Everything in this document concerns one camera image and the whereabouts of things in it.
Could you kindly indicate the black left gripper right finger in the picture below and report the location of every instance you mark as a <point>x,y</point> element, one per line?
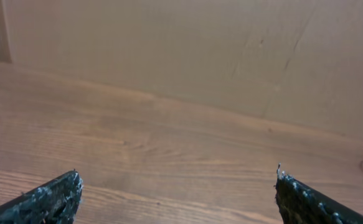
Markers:
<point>298,203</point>

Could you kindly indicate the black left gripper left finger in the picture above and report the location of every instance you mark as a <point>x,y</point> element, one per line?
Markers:
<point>55,202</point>

